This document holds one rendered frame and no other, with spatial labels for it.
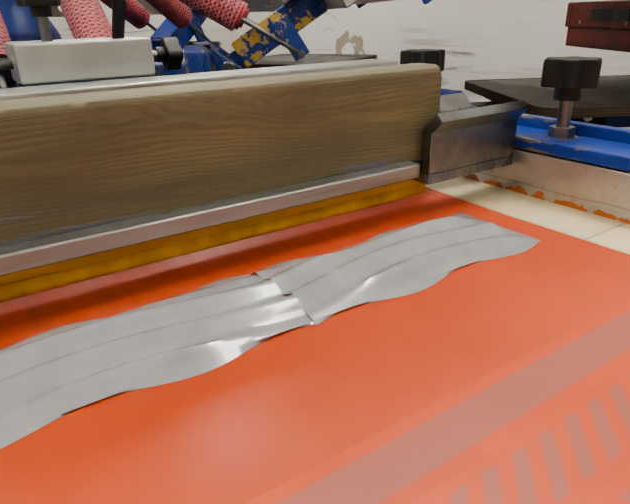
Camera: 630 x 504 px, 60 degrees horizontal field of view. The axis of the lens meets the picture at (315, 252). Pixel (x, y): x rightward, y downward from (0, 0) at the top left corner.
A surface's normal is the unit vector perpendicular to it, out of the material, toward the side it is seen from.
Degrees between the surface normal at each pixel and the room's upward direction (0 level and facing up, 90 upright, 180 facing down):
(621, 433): 0
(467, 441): 0
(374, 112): 90
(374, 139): 90
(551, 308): 0
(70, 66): 90
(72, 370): 29
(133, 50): 90
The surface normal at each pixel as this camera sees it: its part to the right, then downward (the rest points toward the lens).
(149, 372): 0.30, -0.49
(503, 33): -0.83, 0.24
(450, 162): 0.56, 0.32
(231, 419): -0.02, -0.91
